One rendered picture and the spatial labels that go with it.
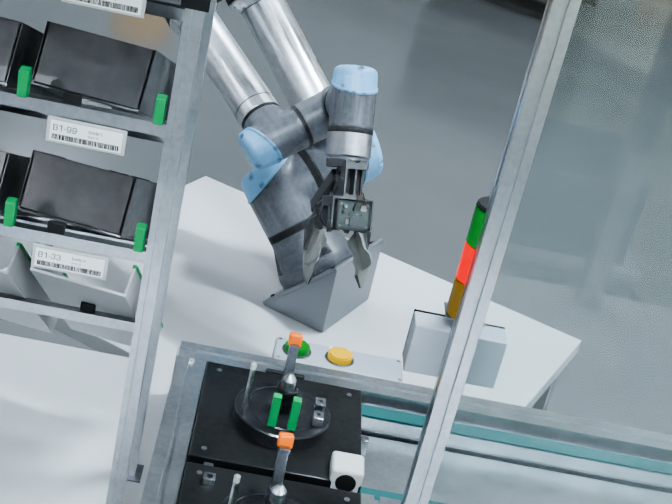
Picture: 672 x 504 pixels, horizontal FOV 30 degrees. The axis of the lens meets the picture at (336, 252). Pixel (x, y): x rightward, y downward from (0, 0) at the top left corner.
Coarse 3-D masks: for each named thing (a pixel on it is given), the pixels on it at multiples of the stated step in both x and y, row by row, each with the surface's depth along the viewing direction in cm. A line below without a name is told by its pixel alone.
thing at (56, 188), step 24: (48, 168) 149; (72, 168) 148; (96, 168) 148; (24, 192) 149; (48, 192) 149; (72, 192) 148; (96, 192) 148; (120, 192) 148; (144, 192) 153; (48, 216) 149; (72, 216) 148; (96, 216) 148; (120, 216) 148; (144, 216) 157
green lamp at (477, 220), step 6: (474, 210) 153; (480, 210) 151; (474, 216) 152; (480, 216) 151; (474, 222) 152; (480, 222) 151; (474, 228) 152; (480, 228) 151; (468, 234) 154; (474, 234) 152; (468, 240) 153; (474, 240) 152; (474, 246) 153
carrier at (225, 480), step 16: (192, 464) 167; (192, 480) 164; (224, 480) 166; (240, 480) 167; (256, 480) 167; (288, 480) 169; (192, 496) 162; (208, 496) 162; (224, 496) 163; (240, 496) 160; (256, 496) 161; (272, 496) 154; (288, 496) 162; (304, 496) 166; (320, 496) 167; (336, 496) 168; (352, 496) 169
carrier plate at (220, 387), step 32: (224, 384) 186; (320, 384) 191; (224, 416) 179; (352, 416) 186; (192, 448) 171; (224, 448) 172; (256, 448) 174; (320, 448) 177; (352, 448) 178; (320, 480) 171
